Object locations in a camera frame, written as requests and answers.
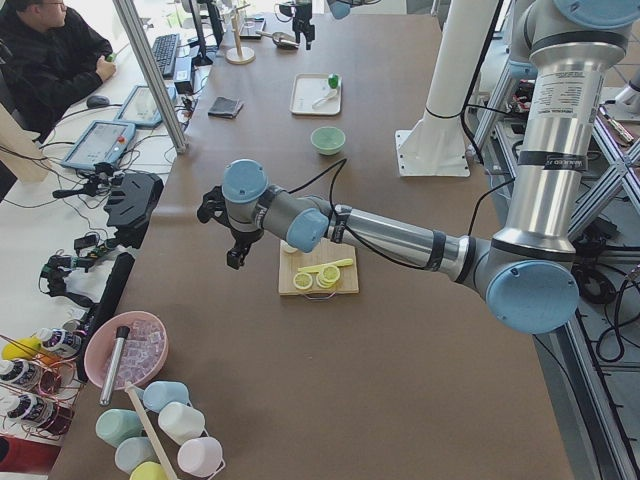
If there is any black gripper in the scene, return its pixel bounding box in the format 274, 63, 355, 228
292, 17, 315, 50
226, 228, 264, 269

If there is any white ceramic spoon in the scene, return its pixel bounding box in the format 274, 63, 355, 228
312, 89, 338, 109

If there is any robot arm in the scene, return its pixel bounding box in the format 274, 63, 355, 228
277, 0, 377, 50
219, 1, 639, 334

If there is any mint green bowl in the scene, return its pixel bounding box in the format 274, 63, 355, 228
310, 126, 346, 156

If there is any pink bowl with ice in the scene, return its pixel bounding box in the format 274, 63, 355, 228
84, 311, 168, 390

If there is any metal scoop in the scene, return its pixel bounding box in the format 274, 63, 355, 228
256, 30, 299, 50

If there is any green lime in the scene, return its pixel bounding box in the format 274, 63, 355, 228
327, 74, 340, 89

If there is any cream rabbit tray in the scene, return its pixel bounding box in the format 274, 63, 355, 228
289, 73, 342, 116

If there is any wooden mug tree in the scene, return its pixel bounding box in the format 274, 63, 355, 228
225, 2, 255, 65

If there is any single lemon slice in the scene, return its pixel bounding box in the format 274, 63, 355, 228
292, 272, 314, 291

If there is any bamboo cutting board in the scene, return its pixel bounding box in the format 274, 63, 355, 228
278, 239, 359, 297

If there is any lemon slice stack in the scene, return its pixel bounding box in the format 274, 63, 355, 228
316, 266, 341, 289

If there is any grey folded cloth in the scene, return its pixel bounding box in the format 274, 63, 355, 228
207, 97, 244, 119

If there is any black monitor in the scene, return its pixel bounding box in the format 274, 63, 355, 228
188, 0, 224, 67

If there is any yellow plastic knife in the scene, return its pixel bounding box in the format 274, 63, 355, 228
297, 258, 354, 273

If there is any steel muddler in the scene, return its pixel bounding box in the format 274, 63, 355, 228
99, 326, 130, 407

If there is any black keyboard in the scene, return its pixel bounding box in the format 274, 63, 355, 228
151, 33, 180, 78

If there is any light blue cup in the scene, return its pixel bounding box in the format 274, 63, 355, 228
143, 380, 190, 413

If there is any white cup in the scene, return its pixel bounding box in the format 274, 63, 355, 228
158, 402, 205, 445

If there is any near teach pendant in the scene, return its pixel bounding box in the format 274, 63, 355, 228
60, 120, 136, 171

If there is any teach pendant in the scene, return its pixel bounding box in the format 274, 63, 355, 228
60, 120, 136, 171
114, 85, 162, 129

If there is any far teach pendant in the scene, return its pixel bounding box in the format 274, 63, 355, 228
114, 85, 162, 129

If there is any pink cup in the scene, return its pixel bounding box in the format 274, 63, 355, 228
177, 437, 226, 478

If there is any green cup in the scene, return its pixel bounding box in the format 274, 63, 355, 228
95, 409, 143, 448

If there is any computer mouse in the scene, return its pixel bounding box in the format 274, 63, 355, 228
86, 95, 111, 109

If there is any pale blue cup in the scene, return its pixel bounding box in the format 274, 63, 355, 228
114, 437, 157, 474

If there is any yellow cup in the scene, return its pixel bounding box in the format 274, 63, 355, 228
129, 461, 168, 480

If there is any seated person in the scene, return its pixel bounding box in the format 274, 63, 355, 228
1, 1, 116, 141

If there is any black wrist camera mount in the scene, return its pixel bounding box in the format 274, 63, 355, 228
197, 185, 230, 227

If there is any aluminium frame post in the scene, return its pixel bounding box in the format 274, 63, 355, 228
112, 0, 188, 154

